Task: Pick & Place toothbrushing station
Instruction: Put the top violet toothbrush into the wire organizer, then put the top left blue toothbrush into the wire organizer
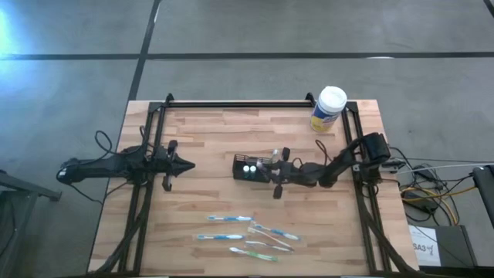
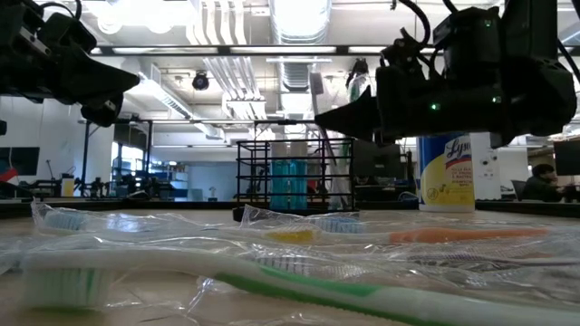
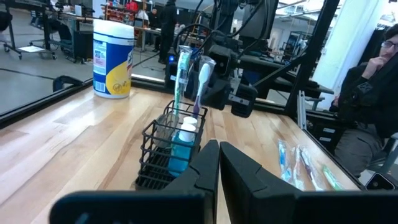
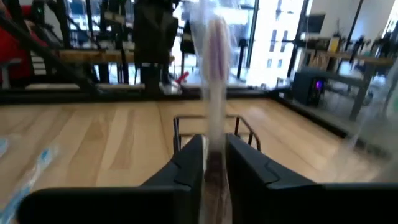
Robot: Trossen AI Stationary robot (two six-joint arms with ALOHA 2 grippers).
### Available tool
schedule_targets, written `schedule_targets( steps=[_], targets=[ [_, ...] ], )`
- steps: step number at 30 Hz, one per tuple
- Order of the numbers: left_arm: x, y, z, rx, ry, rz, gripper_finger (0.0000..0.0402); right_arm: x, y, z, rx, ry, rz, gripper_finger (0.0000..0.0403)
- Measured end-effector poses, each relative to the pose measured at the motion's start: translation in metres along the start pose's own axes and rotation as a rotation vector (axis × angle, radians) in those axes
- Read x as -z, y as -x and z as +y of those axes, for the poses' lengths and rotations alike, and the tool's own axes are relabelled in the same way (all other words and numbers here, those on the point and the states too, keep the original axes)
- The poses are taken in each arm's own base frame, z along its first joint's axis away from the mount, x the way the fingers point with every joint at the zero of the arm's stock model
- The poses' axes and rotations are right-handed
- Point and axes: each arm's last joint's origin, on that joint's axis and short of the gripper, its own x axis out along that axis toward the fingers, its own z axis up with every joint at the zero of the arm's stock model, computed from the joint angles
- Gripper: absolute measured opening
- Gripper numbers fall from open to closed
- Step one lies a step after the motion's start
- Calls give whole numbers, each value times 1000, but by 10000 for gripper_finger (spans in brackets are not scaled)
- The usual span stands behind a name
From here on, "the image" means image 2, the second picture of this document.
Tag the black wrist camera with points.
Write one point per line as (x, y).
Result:
(68, 31)
(466, 36)

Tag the black metal rig frame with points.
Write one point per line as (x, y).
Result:
(85, 158)

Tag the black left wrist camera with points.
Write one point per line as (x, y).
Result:
(68, 31)

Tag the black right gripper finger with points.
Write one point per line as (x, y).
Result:
(358, 120)

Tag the person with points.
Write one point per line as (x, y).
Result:
(541, 185)

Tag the black ceiling camera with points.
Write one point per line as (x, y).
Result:
(200, 81)

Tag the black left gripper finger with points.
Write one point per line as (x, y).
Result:
(99, 79)

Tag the orange white toothbrush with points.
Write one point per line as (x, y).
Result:
(453, 234)

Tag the blue white toothbrush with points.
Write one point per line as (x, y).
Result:
(63, 220)
(340, 224)

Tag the blue toothpaste tube white cap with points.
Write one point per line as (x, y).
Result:
(279, 185)
(298, 185)

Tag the yellow box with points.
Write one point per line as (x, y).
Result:
(68, 186)

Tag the ribbed silver ceiling duct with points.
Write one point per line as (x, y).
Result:
(299, 18)

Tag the red flat object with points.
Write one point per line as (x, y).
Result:
(9, 175)

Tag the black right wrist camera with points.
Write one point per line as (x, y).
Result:
(466, 36)

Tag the yellow blue wipes canister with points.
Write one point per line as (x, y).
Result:
(446, 181)

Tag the black wall monitor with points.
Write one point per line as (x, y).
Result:
(20, 160)

